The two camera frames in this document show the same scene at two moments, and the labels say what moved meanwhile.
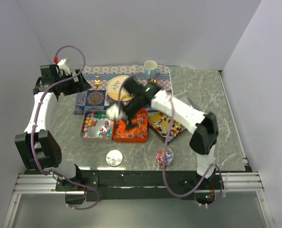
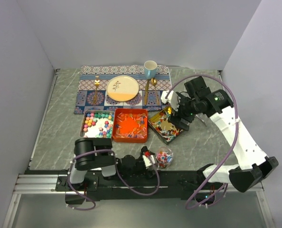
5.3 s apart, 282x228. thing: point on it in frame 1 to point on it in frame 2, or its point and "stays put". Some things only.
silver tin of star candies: x=96 y=126 stays put
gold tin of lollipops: x=160 y=123 stays put
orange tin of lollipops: x=121 y=134 stays put
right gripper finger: x=130 y=125 to x=180 y=123
